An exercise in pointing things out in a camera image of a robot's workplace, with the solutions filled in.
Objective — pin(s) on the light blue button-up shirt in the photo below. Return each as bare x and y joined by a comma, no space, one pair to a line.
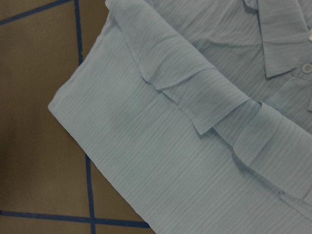
199,113

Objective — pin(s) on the blue tape strip crosswise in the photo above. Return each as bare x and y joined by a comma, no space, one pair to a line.
79,219

